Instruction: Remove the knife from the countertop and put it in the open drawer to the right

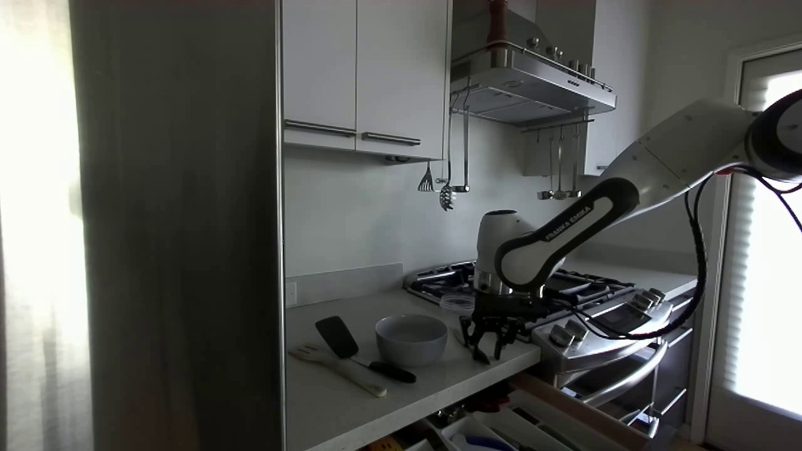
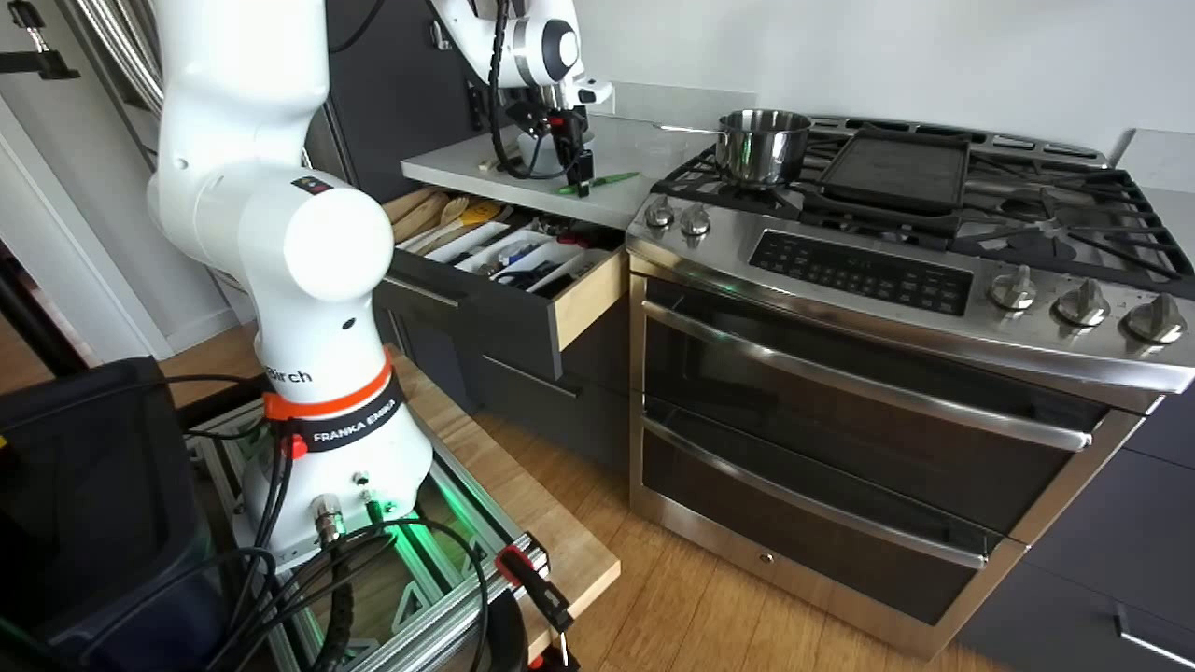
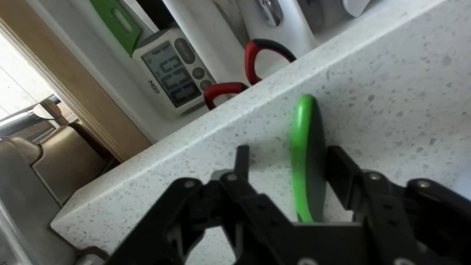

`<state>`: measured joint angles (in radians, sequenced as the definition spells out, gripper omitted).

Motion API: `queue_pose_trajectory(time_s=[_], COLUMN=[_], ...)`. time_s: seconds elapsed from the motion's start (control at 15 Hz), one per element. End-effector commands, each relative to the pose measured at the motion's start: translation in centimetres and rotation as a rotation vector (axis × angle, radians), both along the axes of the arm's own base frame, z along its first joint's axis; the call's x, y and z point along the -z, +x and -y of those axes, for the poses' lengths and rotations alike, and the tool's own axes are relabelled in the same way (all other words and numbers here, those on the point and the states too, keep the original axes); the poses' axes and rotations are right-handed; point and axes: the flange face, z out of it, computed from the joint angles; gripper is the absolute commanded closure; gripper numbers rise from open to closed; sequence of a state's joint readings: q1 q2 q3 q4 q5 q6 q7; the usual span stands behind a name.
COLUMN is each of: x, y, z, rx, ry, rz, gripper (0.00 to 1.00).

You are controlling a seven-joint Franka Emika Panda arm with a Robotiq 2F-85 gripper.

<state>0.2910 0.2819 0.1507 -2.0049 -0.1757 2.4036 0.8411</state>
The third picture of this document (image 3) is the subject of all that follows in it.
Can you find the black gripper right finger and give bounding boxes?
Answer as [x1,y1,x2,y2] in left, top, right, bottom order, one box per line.
[326,145,471,265]

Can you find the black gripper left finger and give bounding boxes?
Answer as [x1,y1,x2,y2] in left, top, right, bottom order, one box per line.
[104,144,295,265]

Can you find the green handled knife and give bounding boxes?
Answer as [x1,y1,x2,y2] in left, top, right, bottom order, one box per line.
[290,92,329,225]

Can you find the red and black scissors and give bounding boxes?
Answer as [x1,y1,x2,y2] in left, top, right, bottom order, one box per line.
[203,36,298,110]

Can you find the white digital kitchen timer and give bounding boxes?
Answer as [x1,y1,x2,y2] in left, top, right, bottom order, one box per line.
[131,26,217,117]

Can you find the green plastic utensil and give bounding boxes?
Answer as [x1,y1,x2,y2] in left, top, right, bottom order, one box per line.
[88,0,144,55]

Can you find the silver lower drawer handle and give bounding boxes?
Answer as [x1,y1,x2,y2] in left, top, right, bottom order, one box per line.
[0,94,64,144]

